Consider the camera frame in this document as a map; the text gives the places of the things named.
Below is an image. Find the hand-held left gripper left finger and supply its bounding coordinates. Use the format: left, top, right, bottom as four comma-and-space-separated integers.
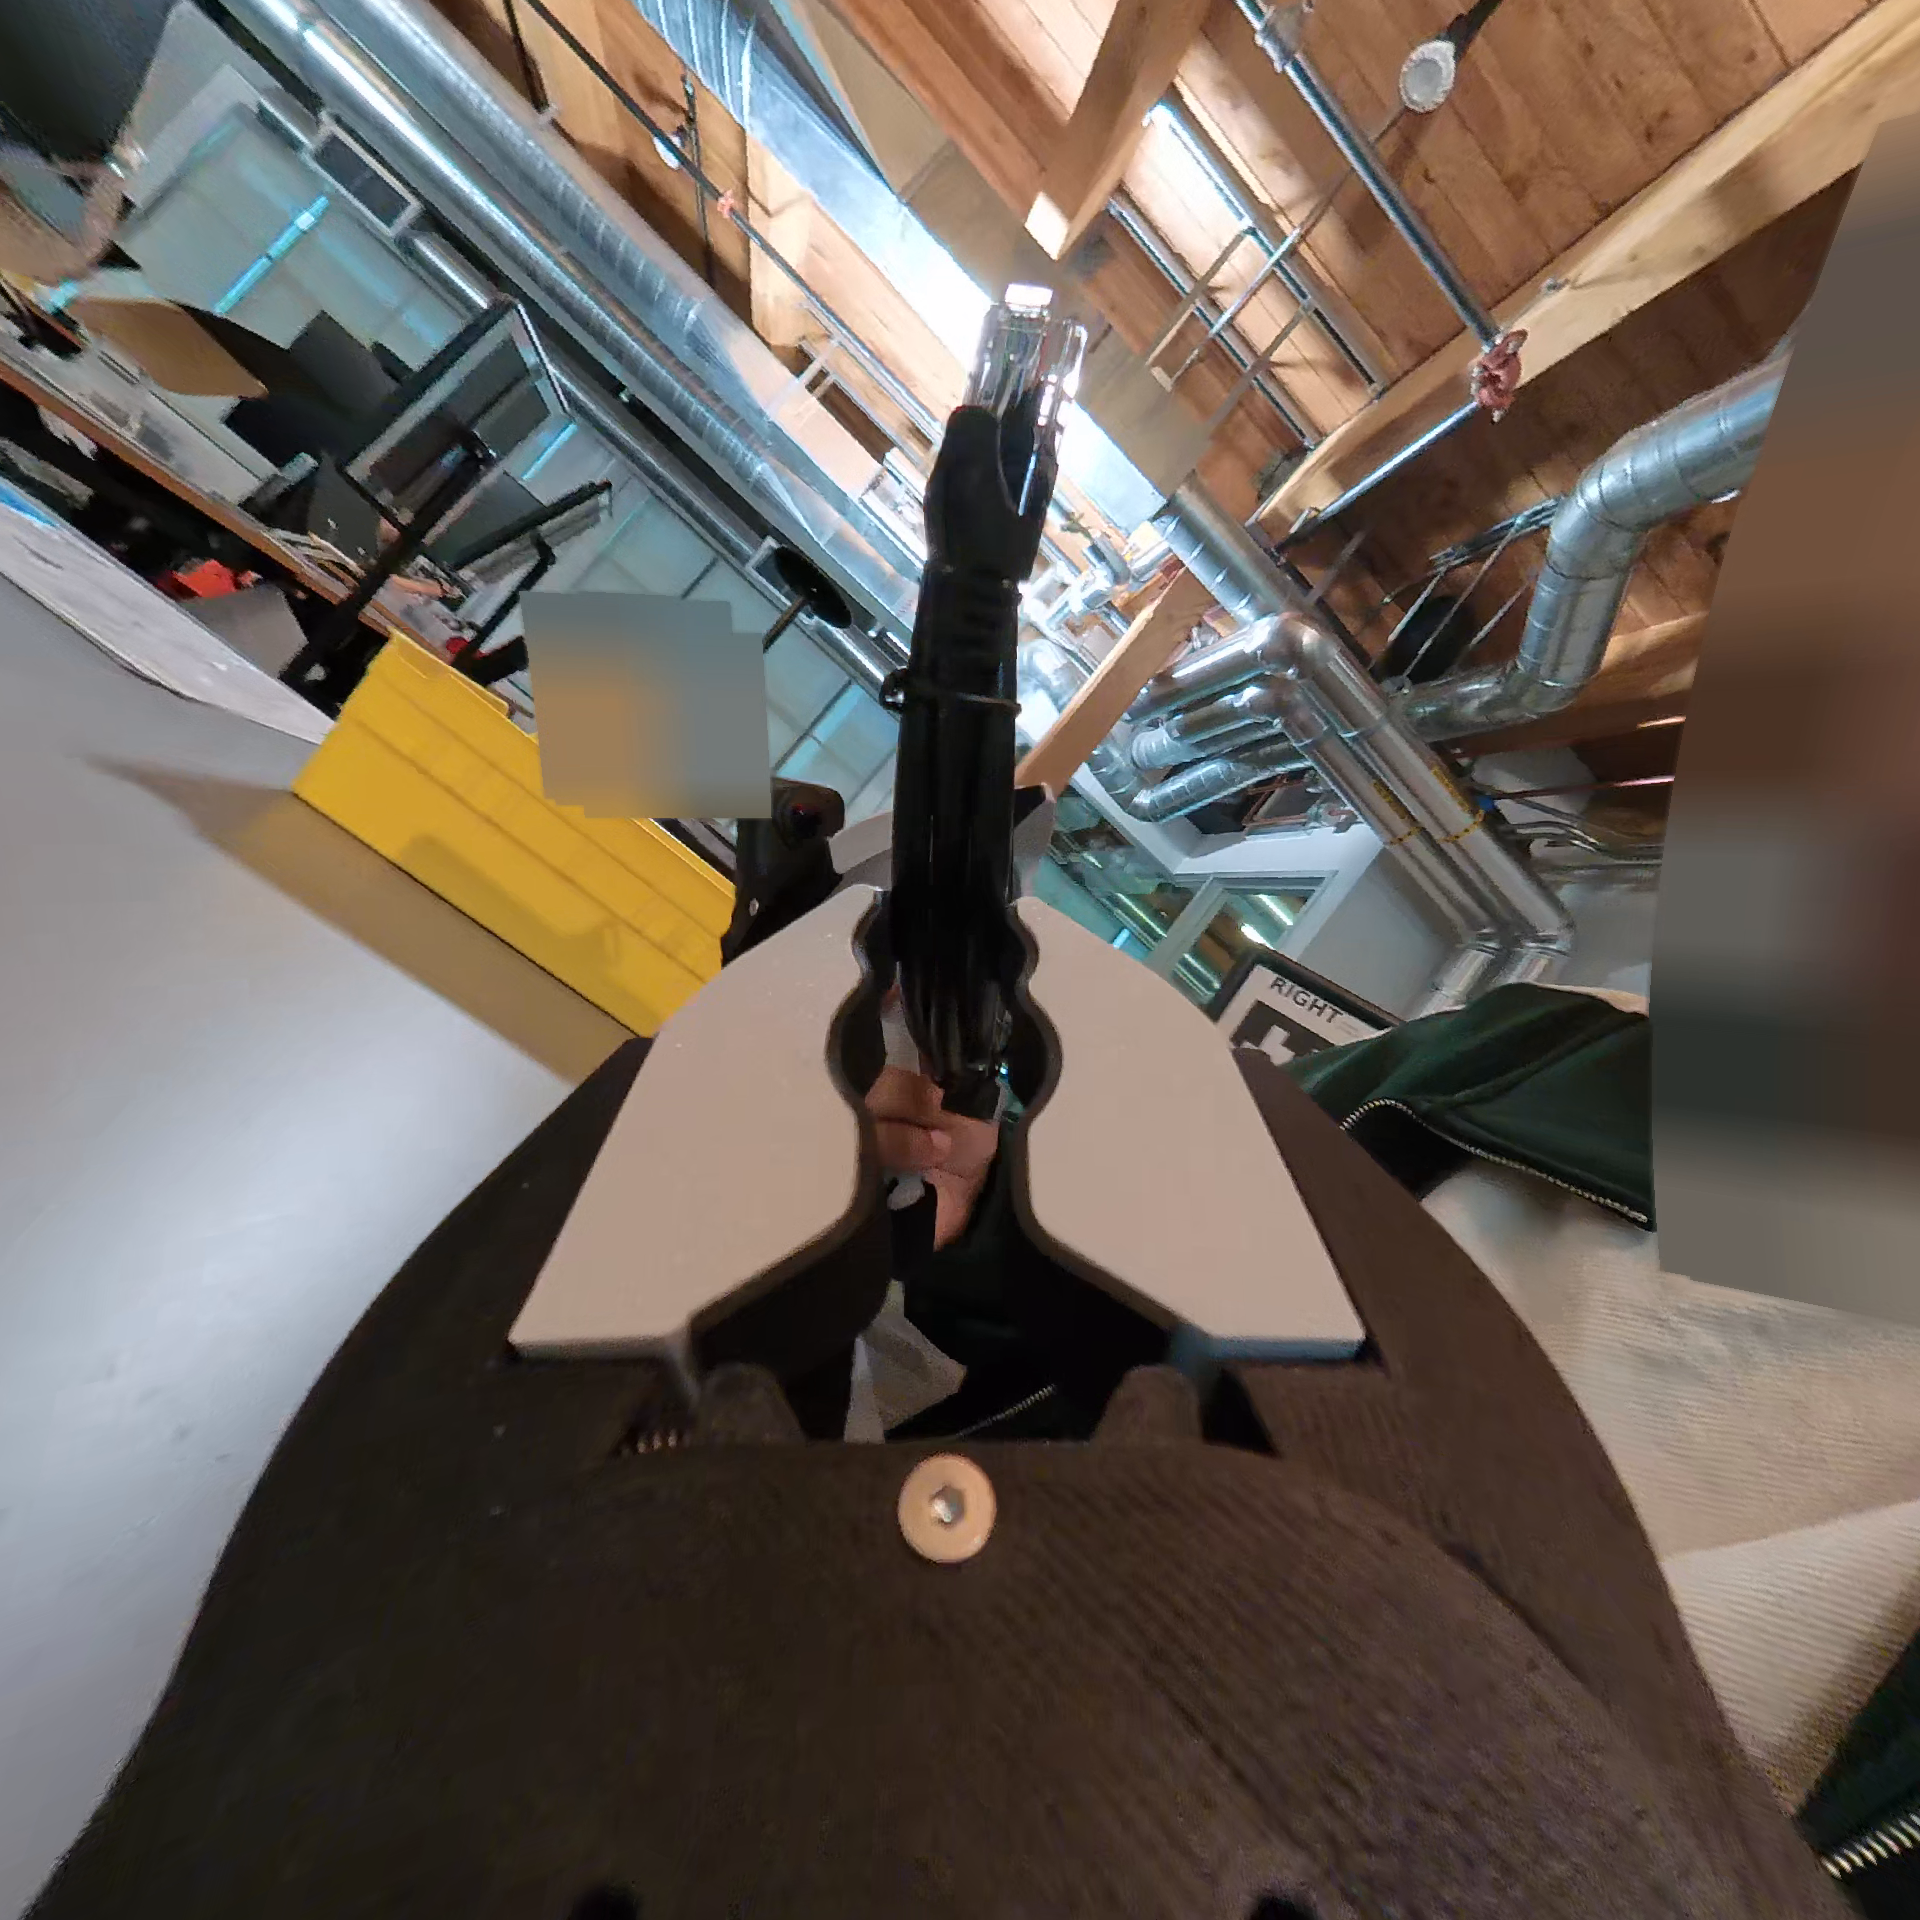
509, 885, 893, 1357

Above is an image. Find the brown cardboard piece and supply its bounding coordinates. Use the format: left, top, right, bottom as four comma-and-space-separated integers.
69, 290, 276, 401

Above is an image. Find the yellow plastic bin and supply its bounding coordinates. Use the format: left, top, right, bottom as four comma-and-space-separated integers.
292, 631, 742, 1039

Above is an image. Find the round spiral metal duct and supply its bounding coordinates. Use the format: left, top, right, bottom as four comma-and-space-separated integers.
1400, 352, 1795, 745

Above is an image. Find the sprinkler pipe with red valve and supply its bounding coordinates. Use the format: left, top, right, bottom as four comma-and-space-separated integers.
1237, 0, 1533, 419

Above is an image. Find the large white paper sheet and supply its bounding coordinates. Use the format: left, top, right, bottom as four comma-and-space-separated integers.
0, 507, 341, 745

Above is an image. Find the framed marker poster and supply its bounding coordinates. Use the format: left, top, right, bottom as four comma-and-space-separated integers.
1220, 954, 1400, 1070

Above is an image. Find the long spiral metal duct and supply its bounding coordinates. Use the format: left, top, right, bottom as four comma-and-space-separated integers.
227, 0, 941, 605

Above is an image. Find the person's right hand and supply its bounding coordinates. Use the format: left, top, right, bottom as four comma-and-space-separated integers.
869, 1069, 1002, 1252

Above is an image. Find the wooden workbench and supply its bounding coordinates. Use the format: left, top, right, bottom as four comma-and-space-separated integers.
0, 359, 455, 605

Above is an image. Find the black ethernet cable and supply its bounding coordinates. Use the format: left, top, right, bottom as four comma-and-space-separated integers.
879, 283, 1091, 1126

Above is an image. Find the black monitor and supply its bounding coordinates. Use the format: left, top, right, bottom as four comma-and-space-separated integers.
354, 299, 563, 527

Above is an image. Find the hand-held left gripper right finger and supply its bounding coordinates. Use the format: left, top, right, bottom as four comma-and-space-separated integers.
1002, 899, 1370, 1364

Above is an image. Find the diagonal wooden brace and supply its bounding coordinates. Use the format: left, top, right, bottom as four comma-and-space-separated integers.
1017, 560, 1226, 795

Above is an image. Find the black pole stand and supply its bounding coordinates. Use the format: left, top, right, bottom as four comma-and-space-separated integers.
759, 539, 855, 657

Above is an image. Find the dark green zip jacket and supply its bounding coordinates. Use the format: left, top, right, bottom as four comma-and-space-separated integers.
902, 983, 1920, 1880

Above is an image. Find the cluster of silver pipes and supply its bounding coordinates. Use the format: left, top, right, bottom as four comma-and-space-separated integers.
1087, 602, 1580, 1001

